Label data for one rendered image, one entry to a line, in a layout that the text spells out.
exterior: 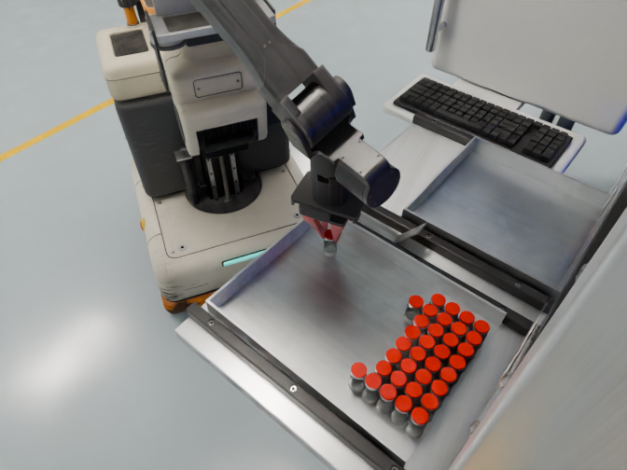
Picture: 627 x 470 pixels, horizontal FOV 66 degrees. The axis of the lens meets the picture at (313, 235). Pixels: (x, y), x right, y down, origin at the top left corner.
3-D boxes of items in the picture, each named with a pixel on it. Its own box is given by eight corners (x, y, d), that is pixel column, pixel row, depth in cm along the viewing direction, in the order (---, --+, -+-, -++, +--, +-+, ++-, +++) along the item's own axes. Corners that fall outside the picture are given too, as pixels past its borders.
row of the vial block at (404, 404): (470, 333, 70) (478, 316, 67) (401, 430, 61) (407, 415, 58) (456, 324, 71) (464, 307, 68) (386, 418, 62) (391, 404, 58)
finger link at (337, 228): (341, 259, 75) (343, 218, 67) (299, 245, 77) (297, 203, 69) (357, 228, 79) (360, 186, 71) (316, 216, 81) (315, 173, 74)
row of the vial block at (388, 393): (456, 324, 71) (464, 307, 68) (386, 418, 62) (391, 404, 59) (443, 316, 72) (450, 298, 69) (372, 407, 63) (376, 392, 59)
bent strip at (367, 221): (421, 247, 81) (427, 223, 77) (411, 257, 80) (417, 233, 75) (353, 209, 87) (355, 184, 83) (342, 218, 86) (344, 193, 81)
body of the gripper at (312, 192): (355, 227, 68) (358, 188, 62) (289, 207, 71) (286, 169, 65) (370, 197, 72) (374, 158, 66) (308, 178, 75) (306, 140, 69)
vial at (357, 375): (368, 383, 65) (370, 368, 62) (357, 396, 64) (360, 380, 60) (355, 374, 66) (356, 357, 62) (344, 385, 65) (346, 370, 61)
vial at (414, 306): (422, 317, 72) (426, 299, 68) (413, 327, 71) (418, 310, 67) (409, 309, 73) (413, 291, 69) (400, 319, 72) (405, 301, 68)
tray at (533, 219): (649, 228, 84) (661, 214, 81) (599, 332, 70) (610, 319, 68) (470, 149, 98) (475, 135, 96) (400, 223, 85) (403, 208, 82)
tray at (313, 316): (499, 325, 71) (507, 312, 69) (401, 471, 58) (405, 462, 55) (320, 217, 86) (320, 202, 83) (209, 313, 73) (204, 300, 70)
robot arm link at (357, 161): (329, 69, 58) (276, 117, 57) (400, 113, 52) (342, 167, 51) (352, 132, 68) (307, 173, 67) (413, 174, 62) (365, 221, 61)
